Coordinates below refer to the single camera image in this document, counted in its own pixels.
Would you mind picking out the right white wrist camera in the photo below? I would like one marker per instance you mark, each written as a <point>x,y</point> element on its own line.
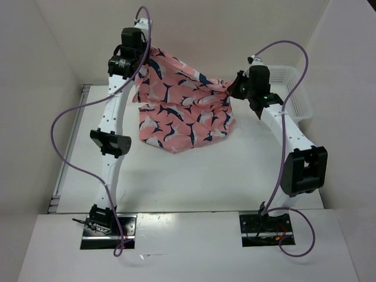
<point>255,61</point>

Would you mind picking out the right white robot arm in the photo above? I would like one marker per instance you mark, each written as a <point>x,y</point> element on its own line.
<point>303,164</point>

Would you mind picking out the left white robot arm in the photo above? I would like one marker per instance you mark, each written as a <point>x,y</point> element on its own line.
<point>108,136</point>

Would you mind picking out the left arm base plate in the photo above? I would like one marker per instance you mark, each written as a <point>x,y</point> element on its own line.
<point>95,237</point>

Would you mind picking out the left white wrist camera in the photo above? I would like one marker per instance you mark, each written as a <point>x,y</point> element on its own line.
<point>143,23</point>

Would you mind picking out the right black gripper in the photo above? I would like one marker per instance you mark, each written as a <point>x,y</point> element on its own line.
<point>234,89</point>

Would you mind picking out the pink shark print shorts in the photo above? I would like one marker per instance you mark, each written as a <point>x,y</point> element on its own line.
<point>180,107</point>

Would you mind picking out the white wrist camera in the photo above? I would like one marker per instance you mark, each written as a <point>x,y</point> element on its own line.
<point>143,23</point>
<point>255,61</point>

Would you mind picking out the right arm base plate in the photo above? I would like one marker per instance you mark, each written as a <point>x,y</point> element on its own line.
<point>259,232</point>

